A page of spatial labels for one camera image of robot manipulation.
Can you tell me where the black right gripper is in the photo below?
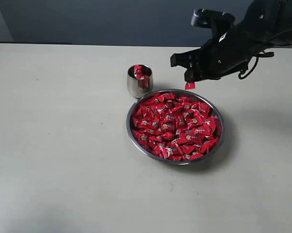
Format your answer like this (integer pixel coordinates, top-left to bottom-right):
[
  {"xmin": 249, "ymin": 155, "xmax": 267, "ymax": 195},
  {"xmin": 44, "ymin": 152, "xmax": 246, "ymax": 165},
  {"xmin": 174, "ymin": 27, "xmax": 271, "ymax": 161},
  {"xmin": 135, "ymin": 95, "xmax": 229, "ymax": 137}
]
[{"xmin": 170, "ymin": 24, "xmax": 258, "ymax": 83}]

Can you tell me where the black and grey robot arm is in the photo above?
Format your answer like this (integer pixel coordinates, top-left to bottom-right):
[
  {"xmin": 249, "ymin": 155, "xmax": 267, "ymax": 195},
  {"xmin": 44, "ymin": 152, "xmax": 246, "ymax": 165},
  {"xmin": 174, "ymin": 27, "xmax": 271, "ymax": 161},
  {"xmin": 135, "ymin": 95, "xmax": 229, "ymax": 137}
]
[{"xmin": 170, "ymin": 0, "xmax": 292, "ymax": 83}]

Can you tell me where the stainless steel cup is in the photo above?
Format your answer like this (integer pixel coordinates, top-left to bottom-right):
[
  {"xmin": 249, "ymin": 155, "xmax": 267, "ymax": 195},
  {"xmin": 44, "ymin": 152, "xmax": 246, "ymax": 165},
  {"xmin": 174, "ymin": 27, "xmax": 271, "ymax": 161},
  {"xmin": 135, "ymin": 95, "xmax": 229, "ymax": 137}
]
[{"xmin": 127, "ymin": 72, "xmax": 154, "ymax": 99}]

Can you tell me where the round stainless steel plate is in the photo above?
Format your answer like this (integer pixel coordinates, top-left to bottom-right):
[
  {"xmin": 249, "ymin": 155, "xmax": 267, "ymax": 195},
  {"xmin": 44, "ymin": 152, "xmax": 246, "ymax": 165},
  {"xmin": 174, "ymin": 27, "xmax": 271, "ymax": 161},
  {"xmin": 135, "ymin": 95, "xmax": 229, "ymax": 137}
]
[{"xmin": 125, "ymin": 88, "xmax": 226, "ymax": 166}]

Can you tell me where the red wrapped candy pile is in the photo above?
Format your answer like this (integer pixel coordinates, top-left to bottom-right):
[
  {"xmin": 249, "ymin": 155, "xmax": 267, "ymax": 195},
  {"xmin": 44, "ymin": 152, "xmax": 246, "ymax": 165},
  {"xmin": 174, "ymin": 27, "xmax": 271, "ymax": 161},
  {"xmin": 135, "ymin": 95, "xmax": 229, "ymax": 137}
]
[{"xmin": 131, "ymin": 91, "xmax": 222, "ymax": 161}]

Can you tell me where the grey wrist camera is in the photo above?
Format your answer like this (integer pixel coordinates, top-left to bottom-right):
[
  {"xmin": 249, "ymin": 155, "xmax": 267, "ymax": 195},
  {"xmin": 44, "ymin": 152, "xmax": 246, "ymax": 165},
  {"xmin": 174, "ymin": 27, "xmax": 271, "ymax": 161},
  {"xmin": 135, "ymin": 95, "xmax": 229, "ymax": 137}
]
[{"xmin": 191, "ymin": 9, "xmax": 235, "ymax": 37}]

